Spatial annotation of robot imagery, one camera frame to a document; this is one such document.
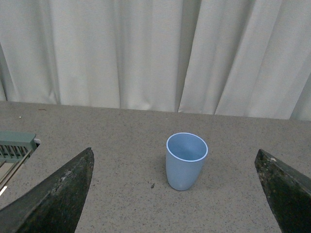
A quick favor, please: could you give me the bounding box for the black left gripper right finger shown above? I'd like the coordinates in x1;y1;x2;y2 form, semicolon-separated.
255;149;311;233

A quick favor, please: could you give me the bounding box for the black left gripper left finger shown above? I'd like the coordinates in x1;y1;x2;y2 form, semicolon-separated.
0;148;94;233

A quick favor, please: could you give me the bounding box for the light blue plastic cup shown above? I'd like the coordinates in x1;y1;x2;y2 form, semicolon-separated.
166;133;208;191

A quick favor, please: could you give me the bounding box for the green slotted rack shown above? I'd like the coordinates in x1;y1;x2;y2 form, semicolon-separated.
0;131;41;194

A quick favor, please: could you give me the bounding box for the white pleated curtain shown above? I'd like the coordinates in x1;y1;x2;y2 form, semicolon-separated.
0;0;311;120

